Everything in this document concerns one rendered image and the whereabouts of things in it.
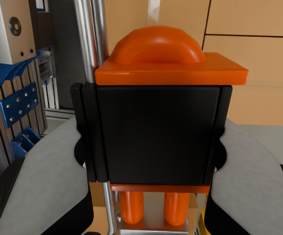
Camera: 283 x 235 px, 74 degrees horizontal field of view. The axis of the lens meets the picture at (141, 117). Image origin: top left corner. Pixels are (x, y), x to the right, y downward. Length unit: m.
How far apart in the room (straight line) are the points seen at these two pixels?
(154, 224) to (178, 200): 0.04
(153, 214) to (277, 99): 0.92
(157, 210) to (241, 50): 0.78
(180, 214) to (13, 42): 0.41
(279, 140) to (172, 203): 1.84
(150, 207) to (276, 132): 1.77
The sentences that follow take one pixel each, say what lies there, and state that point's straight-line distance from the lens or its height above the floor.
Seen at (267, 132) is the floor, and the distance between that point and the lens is 1.89.
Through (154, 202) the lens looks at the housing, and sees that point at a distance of 0.21.
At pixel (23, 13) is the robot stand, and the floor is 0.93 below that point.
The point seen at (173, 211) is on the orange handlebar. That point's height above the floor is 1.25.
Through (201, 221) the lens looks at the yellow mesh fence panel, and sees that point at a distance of 1.60.
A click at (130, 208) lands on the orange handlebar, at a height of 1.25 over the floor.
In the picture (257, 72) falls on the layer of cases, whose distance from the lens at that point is 0.96.
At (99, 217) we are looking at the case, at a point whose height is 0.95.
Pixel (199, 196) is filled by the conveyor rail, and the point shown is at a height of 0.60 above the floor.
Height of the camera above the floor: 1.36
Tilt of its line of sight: 61 degrees down
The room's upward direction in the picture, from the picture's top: 175 degrees counter-clockwise
